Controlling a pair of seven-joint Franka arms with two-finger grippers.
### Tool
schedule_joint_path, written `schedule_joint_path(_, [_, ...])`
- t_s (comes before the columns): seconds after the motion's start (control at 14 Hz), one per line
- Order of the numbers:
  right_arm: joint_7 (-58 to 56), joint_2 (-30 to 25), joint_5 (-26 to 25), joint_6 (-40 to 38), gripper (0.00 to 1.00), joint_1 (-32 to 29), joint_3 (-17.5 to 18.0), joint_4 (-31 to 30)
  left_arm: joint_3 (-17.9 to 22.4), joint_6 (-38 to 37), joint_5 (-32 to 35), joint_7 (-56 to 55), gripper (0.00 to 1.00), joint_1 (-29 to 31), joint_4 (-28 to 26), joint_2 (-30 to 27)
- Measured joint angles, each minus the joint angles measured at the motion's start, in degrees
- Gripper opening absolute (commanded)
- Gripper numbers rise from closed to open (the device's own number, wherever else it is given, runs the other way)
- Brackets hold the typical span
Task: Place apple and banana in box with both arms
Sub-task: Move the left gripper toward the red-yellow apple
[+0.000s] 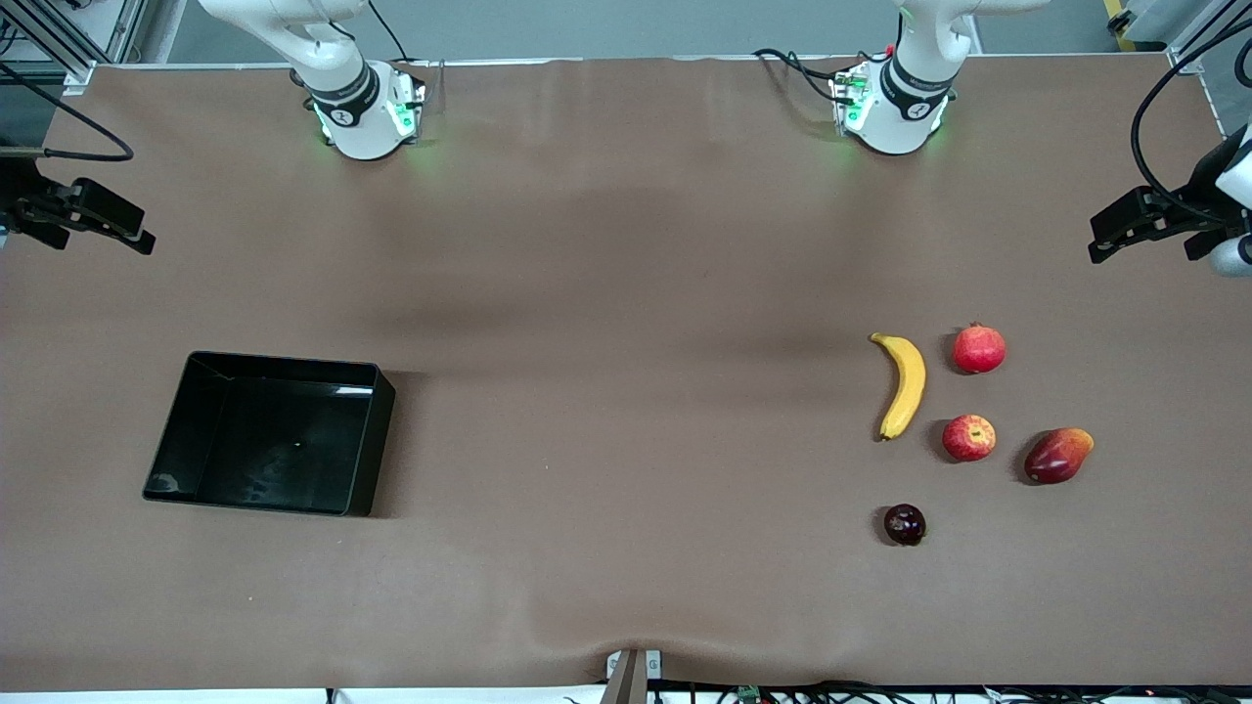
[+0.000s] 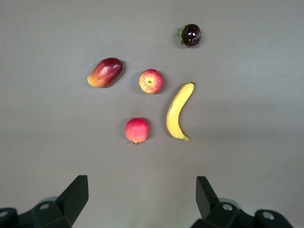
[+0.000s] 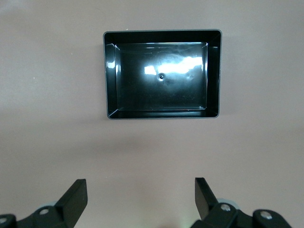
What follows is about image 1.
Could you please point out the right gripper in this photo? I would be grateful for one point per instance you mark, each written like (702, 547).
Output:
(22, 193)

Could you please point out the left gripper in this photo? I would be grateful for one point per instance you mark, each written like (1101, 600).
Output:
(1195, 207)

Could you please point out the red yellow apple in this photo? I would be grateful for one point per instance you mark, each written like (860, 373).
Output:
(969, 438)

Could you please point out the yellow banana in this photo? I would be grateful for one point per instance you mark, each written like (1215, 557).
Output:
(910, 381)

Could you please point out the black rectangular plastic box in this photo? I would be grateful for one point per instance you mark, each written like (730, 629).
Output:
(264, 440)

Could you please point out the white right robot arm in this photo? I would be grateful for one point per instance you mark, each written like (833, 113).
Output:
(362, 127)

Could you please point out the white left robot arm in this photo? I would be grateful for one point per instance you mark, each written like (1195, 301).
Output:
(905, 127)

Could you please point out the red pomegranate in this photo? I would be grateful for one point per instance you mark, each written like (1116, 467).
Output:
(979, 350)

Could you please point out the red orange mango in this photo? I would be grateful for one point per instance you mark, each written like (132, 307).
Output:
(1058, 457)

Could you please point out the dark purple plum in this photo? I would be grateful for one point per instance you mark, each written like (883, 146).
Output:
(905, 525)

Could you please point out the aluminium frame profile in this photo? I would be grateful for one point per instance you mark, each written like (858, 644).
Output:
(59, 44)
(1208, 29)

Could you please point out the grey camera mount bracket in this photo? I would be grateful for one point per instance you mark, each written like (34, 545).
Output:
(626, 684)

